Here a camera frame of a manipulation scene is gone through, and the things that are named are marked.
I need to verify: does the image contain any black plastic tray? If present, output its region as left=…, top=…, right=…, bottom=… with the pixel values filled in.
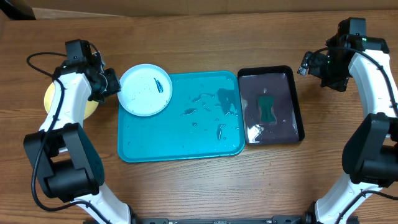
left=238, top=65, right=305, bottom=145

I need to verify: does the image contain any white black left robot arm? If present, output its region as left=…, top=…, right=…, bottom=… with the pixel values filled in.
left=23, top=65, right=134, bottom=223

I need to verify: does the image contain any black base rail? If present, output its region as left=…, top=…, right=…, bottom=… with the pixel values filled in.
left=132, top=215, right=303, bottom=224

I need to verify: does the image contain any yellow plate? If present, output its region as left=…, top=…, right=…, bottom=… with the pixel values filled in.
left=44, top=83, right=99, bottom=119

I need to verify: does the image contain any green sponge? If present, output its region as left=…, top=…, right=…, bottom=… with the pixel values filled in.
left=257, top=95, right=276, bottom=123

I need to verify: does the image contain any light blue plate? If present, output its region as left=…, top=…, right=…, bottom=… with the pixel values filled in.
left=118, top=63, right=173, bottom=117

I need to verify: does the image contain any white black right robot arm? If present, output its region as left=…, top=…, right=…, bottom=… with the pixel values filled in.
left=298, top=35, right=397, bottom=223

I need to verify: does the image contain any teal plastic tray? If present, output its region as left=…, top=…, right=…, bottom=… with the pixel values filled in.
left=118, top=71, right=245, bottom=163

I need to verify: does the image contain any brown cardboard backdrop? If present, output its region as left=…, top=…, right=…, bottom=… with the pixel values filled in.
left=0, top=0, right=398, bottom=21

